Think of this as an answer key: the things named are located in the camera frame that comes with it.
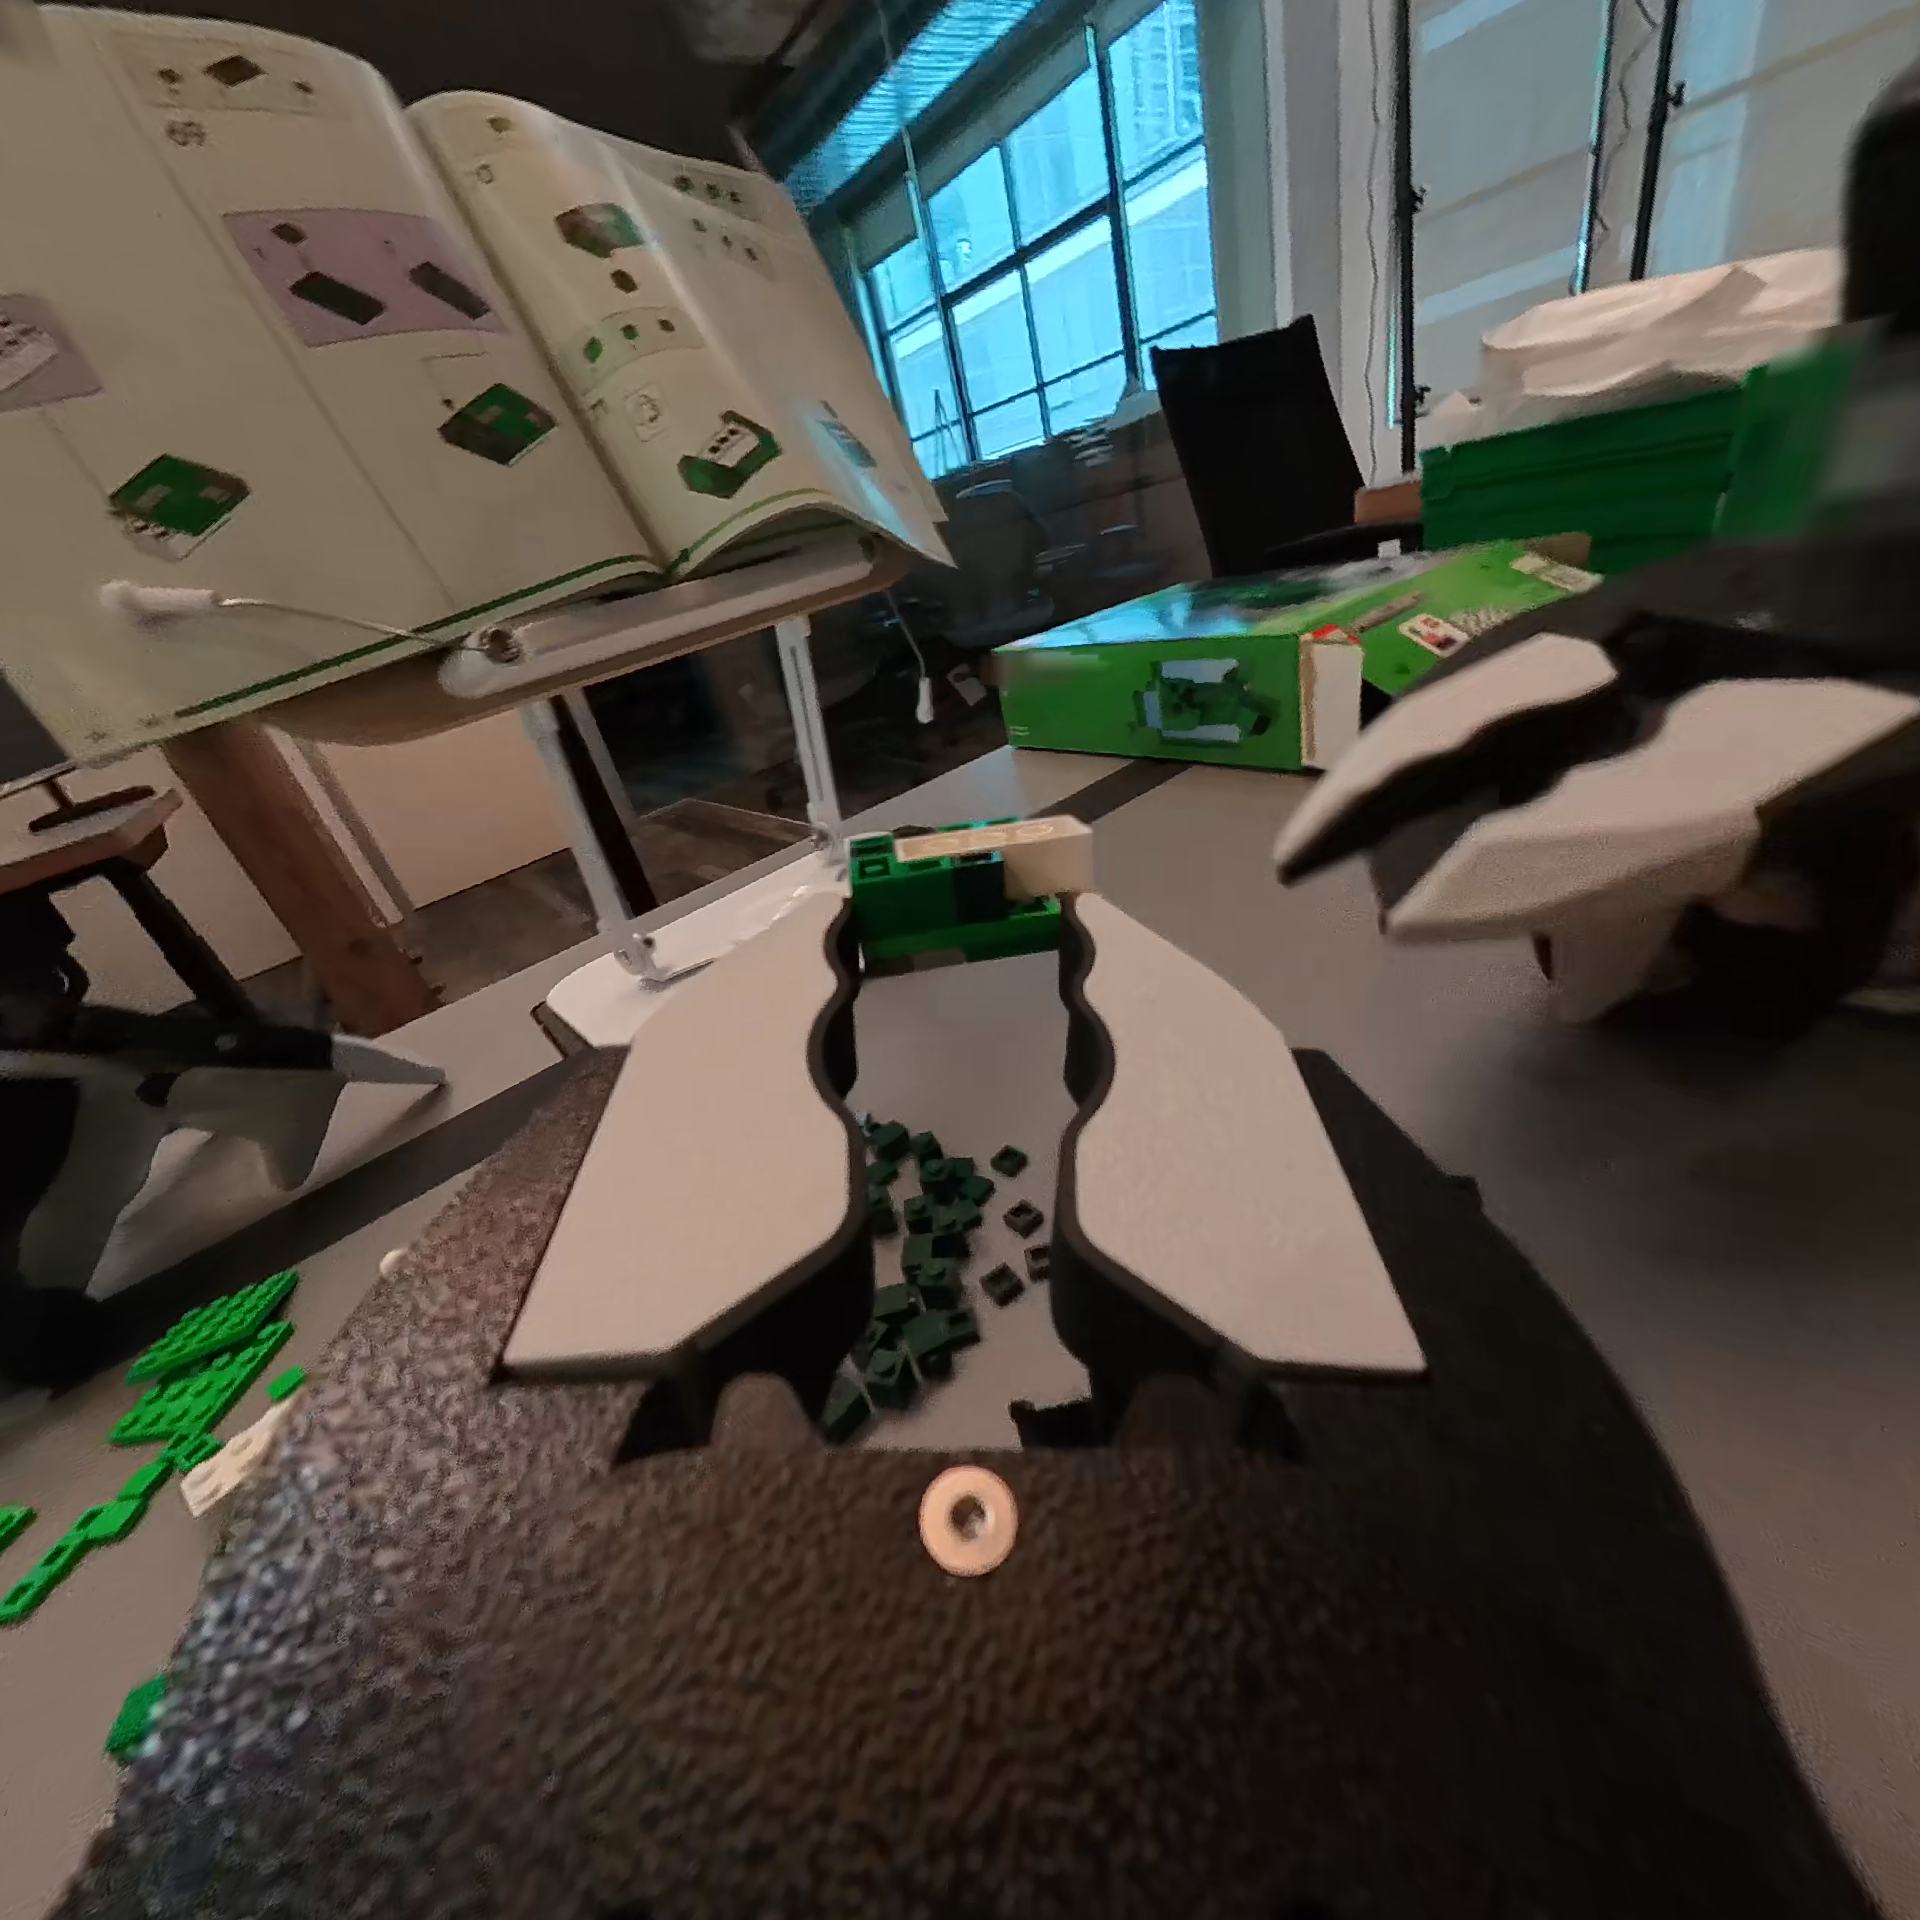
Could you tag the white crumpled paper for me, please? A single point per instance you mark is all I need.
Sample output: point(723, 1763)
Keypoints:
point(1634, 339)

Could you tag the green plastic crate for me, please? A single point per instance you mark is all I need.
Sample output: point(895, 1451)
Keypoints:
point(1576, 482)

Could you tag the green lego set box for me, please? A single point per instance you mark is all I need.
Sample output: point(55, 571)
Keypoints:
point(1141, 676)

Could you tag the pile of dark green lego pieces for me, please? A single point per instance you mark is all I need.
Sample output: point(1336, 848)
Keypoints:
point(931, 1245)

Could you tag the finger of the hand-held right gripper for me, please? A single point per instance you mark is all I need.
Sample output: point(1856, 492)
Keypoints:
point(1441, 734)
point(1621, 811)

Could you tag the pile of bright green lego pieces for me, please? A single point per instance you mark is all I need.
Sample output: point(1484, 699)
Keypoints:
point(194, 1349)

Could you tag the black office chair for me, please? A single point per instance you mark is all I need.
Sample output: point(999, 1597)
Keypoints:
point(1260, 435)

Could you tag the white lego brick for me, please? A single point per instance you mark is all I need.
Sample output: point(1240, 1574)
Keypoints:
point(233, 1463)

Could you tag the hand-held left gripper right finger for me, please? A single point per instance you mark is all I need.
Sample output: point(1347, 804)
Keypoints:
point(1213, 1186)

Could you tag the lego instruction booklet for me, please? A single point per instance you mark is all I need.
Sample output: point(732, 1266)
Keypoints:
point(376, 347)

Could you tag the green and white lego assembly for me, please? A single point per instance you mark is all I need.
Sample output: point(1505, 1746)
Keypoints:
point(945, 902)

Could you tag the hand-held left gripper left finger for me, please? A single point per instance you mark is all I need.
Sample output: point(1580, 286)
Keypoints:
point(704, 1172)

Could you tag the wooden side table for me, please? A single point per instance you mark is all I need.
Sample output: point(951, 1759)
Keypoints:
point(300, 885)

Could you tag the wooden and white book stand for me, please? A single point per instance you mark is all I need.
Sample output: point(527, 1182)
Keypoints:
point(674, 616)

